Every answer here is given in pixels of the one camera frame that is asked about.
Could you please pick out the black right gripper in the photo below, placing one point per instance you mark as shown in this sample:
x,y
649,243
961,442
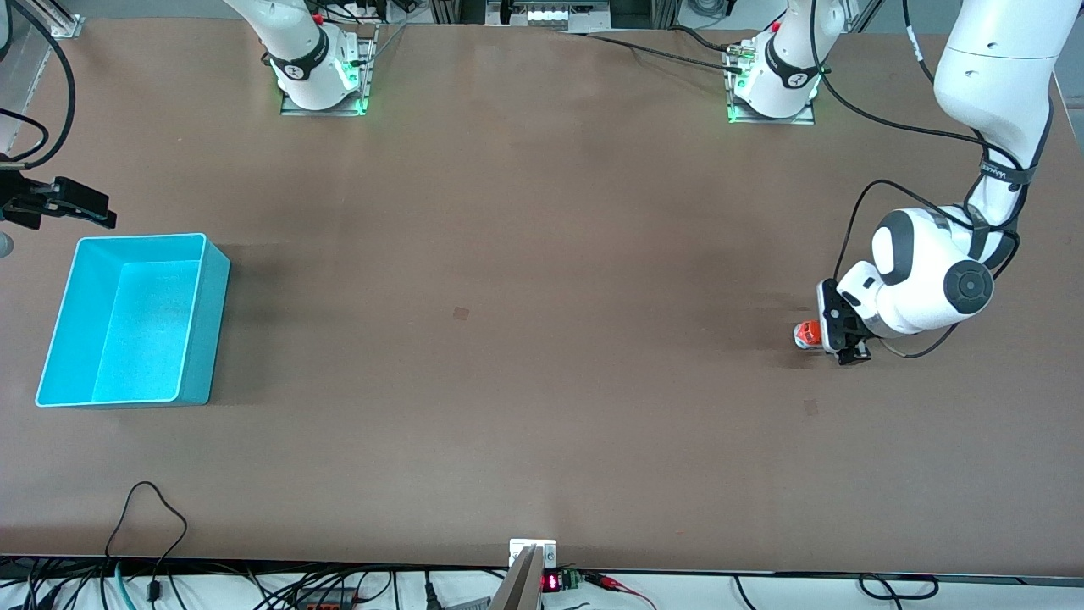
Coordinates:
x,y
25,202

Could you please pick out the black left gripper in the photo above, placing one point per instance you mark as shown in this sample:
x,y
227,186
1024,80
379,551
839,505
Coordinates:
x,y
848,355

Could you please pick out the orange toy bus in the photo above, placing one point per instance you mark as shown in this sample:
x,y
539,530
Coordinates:
x,y
809,333

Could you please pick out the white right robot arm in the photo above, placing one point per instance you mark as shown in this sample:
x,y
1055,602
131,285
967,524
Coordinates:
x,y
296,51

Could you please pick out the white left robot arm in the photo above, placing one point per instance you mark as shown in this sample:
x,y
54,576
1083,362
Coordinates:
x,y
999,85

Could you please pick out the blue plastic box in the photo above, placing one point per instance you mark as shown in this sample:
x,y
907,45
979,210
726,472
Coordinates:
x,y
144,339

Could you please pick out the red clip lead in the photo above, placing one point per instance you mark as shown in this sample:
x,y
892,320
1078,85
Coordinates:
x,y
605,581

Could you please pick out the red LED display module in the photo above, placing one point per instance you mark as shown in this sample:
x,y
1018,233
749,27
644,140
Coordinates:
x,y
552,582

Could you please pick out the metal equipment rack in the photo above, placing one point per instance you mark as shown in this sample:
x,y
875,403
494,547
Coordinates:
x,y
457,10

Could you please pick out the white lit device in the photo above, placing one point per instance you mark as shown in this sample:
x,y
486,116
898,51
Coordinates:
x,y
559,15

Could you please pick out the grey power strip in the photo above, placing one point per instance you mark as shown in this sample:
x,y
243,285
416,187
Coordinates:
x,y
326,600

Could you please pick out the aluminium side rail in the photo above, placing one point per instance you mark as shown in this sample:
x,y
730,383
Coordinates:
x,y
17,85

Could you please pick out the aluminium frame corner profile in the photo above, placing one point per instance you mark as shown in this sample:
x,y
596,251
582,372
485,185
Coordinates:
x,y
63,19

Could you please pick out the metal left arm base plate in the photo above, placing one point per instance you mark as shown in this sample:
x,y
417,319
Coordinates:
x,y
771,120

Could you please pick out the aluminium frame post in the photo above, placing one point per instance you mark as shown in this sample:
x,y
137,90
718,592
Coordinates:
x,y
860,13

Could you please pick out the white bracket plate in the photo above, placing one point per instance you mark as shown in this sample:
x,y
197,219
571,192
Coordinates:
x,y
518,546

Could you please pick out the grey metal mount beam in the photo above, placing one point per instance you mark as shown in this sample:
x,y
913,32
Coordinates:
x,y
521,585

